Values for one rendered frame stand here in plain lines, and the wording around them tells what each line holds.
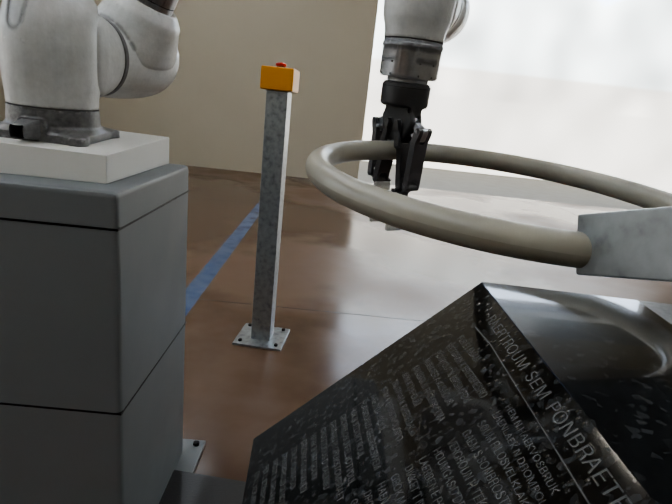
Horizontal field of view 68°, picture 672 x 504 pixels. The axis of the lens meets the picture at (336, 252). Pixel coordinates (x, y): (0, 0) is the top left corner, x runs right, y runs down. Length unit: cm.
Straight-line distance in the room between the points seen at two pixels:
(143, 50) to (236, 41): 586
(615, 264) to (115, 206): 70
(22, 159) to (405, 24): 66
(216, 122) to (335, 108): 159
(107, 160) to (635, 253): 78
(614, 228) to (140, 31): 96
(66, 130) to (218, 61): 604
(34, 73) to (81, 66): 8
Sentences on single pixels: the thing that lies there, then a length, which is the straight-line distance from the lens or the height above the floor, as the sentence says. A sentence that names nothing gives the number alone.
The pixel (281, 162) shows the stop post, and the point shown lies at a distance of 190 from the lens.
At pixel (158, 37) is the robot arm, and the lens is 116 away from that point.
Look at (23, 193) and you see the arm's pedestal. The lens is 92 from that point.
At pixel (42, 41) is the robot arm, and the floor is 102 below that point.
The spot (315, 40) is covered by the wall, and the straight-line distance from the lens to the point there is 688.
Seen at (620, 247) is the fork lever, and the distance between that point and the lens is 42.
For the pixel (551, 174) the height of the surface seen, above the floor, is 90.
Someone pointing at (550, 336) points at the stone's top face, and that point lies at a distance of 45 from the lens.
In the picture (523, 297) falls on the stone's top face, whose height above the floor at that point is 80.
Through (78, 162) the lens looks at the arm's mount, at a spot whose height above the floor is 83.
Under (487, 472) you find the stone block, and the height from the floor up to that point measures 75.
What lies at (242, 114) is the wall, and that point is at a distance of 694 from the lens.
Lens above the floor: 96
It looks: 16 degrees down
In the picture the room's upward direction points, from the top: 6 degrees clockwise
